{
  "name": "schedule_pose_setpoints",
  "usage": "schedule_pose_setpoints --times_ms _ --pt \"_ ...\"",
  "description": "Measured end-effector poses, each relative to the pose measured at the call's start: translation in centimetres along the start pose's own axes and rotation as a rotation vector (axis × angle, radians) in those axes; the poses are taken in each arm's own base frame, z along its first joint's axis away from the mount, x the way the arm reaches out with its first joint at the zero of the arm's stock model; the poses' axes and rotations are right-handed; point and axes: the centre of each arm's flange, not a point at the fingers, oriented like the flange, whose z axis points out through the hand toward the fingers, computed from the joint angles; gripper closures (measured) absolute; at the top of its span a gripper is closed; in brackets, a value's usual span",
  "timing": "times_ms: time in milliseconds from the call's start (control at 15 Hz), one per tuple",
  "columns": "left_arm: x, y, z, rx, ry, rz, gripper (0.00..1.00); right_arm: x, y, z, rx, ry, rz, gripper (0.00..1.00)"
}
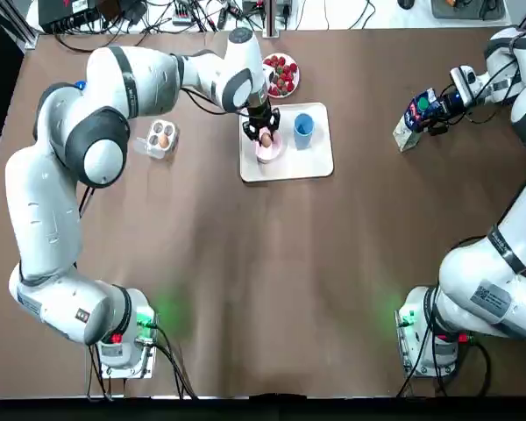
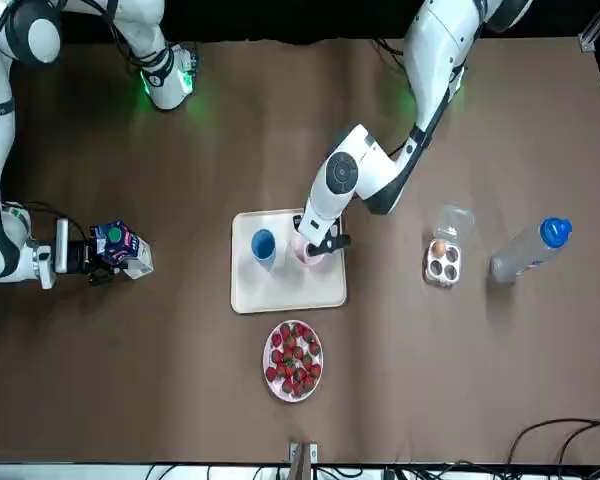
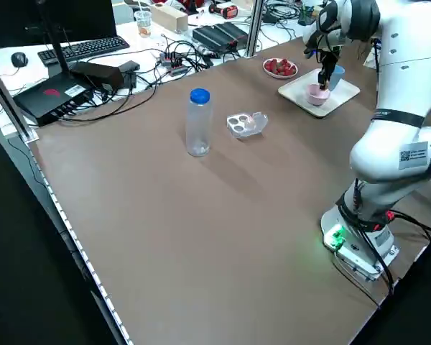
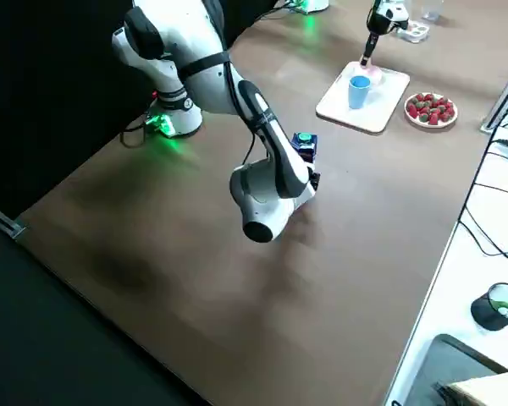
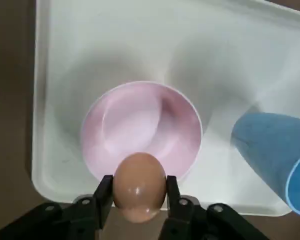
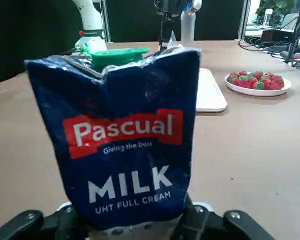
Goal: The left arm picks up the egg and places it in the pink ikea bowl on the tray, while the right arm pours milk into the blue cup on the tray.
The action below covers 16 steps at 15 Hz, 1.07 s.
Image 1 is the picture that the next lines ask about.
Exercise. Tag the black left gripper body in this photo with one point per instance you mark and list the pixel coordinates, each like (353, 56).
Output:
(259, 109)

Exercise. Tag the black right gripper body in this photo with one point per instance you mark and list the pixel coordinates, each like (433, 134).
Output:
(451, 104)

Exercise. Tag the brown egg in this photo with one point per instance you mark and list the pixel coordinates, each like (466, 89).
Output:
(163, 140)
(266, 140)

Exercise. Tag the blue white milk carton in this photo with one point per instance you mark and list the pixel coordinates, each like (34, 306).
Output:
(410, 133)

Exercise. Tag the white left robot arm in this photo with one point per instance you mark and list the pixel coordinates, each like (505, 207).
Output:
(44, 206)

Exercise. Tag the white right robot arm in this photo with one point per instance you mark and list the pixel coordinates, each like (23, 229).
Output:
(478, 285)

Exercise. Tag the pink plastic bowl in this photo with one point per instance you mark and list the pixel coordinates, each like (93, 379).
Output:
(272, 153)

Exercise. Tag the blue plastic cup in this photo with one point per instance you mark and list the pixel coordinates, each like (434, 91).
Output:
(303, 131)

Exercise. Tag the white rectangular tray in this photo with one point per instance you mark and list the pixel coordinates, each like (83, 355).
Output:
(298, 166)

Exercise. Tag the clear plastic egg box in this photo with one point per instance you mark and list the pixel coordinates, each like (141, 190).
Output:
(164, 151)

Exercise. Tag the grey flat tray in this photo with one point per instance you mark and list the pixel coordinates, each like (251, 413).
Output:
(469, 9)

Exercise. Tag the white plate of strawberries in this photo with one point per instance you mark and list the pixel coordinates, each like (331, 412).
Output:
(285, 74)

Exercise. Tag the grey usb hub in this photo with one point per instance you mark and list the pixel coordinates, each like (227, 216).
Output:
(187, 19)

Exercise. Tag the black power brick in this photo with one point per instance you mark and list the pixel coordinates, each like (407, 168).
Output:
(122, 9)

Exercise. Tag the black box with red logo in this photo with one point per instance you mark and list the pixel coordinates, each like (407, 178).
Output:
(68, 15)

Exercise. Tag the aluminium frame post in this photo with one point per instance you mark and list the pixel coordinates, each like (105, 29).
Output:
(272, 19)

